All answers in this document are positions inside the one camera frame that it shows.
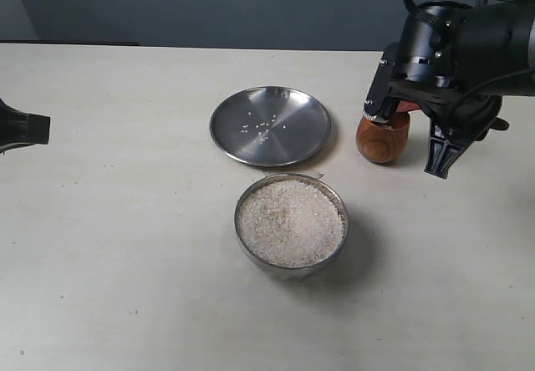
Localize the round steel plate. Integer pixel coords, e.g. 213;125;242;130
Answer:
209;86;332;168

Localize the dark red wooden spoon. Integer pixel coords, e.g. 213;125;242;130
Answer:
397;100;509;131

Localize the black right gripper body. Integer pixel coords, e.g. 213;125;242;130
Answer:
393;76;502;141

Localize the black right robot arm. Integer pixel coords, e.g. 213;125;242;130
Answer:
364;1;534;179

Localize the brown wooden cup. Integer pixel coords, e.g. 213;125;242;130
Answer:
356;112;410;165

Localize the steel bowl of rice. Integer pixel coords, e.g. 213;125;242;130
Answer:
233;173;349;278

